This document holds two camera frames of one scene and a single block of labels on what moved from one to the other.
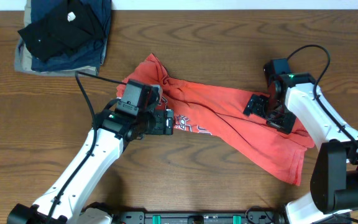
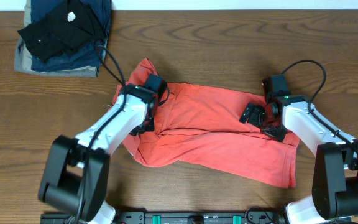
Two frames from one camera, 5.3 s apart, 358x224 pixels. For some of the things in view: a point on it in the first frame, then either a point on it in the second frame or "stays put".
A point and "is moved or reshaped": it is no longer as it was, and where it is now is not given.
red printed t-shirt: (207, 110) is moved or reshaped
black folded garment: (75, 26) stays put
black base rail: (250, 217) stays put
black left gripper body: (168, 122) -> (146, 126)
